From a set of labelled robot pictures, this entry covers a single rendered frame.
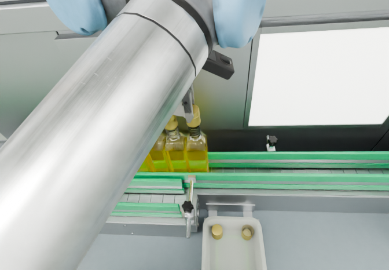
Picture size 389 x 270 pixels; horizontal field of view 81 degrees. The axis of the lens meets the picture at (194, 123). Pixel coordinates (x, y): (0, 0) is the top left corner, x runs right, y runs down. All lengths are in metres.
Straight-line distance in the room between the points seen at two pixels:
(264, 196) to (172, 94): 0.65
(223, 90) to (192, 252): 0.52
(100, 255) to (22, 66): 0.63
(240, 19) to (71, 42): 0.52
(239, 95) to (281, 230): 0.47
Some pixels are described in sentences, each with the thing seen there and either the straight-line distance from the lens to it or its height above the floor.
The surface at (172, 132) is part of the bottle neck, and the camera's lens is 0.57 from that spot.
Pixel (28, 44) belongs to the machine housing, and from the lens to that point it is 0.76.
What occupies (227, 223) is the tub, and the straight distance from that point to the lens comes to 0.79.
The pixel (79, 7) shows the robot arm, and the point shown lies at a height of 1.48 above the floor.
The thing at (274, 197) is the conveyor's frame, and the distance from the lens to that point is 0.78.
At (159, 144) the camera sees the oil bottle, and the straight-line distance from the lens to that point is 0.61.
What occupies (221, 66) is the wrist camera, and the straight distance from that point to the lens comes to 0.43.
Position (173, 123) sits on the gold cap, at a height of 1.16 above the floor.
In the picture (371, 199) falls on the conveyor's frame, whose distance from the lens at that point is 0.88.
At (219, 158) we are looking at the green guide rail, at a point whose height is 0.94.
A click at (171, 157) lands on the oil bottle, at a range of 0.64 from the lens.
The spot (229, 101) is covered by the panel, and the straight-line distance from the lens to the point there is 0.67.
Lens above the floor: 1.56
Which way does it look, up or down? 48 degrees down
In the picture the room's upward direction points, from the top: 8 degrees counter-clockwise
